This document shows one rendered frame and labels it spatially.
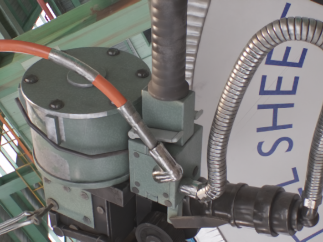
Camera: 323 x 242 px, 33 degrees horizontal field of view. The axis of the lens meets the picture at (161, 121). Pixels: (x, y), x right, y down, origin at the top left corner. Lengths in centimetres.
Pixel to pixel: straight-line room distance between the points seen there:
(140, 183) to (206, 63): 20
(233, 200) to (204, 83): 17
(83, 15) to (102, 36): 80
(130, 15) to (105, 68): 499
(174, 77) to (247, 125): 27
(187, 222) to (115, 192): 9
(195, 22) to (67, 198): 27
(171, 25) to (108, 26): 516
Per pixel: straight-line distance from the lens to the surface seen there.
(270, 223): 66
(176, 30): 52
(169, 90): 55
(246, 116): 79
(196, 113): 59
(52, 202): 73
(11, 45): 56
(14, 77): 601
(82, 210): 70
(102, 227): 70
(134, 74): 63
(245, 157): 83
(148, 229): 70
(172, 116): 56
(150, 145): 55
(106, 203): 67
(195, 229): 73
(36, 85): 62
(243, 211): 66
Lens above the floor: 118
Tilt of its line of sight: 10 degrees up
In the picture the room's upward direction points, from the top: 114 degrees counter-clockwise
